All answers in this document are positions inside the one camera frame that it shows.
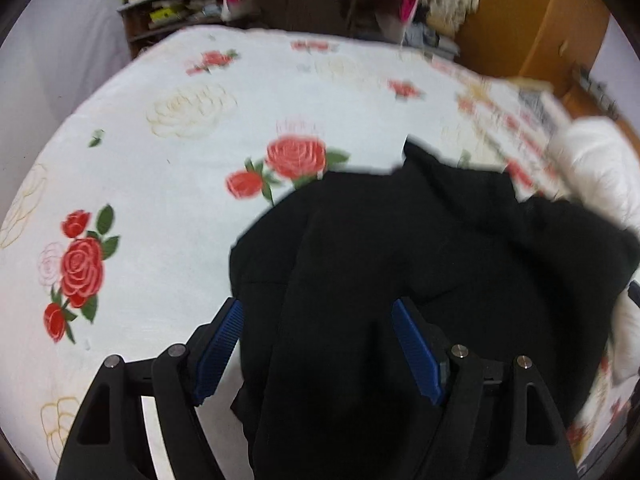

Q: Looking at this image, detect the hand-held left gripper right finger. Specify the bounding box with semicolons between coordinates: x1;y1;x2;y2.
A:
391;297;581;480

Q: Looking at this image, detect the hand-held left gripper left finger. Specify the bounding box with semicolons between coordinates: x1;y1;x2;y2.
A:
55;297;246;480

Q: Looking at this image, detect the black jacket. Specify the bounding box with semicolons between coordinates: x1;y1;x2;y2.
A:
229;135;640;480

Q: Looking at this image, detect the pile of clothes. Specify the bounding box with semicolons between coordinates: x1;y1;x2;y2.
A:
400;7;461;57

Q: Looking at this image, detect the white duvet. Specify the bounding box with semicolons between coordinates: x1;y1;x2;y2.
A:
547;116;640;386

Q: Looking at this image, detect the white floral bed sheet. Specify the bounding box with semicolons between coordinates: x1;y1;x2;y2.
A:
0;25;640;467

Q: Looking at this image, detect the wooden headboard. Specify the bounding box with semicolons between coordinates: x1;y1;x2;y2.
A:
560;65;640;136

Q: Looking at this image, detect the wooden wardrobe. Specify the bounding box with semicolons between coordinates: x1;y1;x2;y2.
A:
452;0;613;93

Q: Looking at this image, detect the cluttered wooden shelf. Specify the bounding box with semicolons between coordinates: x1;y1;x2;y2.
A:
117;0;231;58

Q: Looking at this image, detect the wooden desk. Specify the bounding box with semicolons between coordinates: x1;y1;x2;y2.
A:
222;0;421;43

